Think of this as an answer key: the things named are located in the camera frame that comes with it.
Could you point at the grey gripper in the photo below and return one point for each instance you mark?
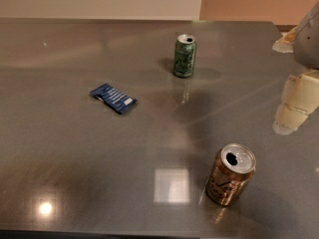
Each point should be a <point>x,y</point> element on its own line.
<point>309,45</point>

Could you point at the green soda can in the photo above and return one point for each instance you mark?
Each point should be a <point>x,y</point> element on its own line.
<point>184,55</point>

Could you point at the orange soda can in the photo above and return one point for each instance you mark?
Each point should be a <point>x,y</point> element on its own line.
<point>234,166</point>

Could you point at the blue snack packet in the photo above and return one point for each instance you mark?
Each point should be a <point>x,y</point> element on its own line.
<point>113,98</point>

